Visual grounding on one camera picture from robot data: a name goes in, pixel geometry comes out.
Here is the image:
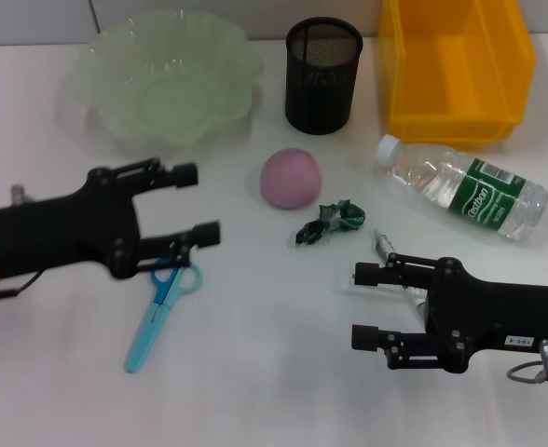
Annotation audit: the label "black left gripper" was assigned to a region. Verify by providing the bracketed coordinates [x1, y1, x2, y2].
[0, 156, 223, 281]

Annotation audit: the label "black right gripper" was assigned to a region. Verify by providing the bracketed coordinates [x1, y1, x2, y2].
[350, 252, 548, 374]

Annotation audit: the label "green plastic wrapper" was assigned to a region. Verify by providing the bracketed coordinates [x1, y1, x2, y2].
[295, 197, 367, 247]

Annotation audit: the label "pink peach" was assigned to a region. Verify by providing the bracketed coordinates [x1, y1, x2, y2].
[260, 147, 322, 210]

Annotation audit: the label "clear green-label water bottle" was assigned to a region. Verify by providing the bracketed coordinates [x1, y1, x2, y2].
[375, 133, 548, 243]

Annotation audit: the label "clear plastic ruler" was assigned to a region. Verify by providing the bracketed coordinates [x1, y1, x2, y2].
[334, 260, 429, 302]

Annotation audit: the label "silver ballpoint pen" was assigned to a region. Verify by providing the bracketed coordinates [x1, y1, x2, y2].
[371, 227, 432, 322]

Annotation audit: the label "translucent green fruit bowl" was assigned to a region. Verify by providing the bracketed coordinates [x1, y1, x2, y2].
[59, 11, 266, 157]

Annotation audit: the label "blue scissors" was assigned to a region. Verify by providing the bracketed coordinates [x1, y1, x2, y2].
[123, 254, 204, 374]

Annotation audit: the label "black mesh pen holder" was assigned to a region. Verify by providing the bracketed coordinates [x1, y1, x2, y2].
[284, 17, 364, 137]

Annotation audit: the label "yellow plastic bin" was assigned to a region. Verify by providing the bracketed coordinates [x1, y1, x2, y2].
[378, 0, 538, 150]

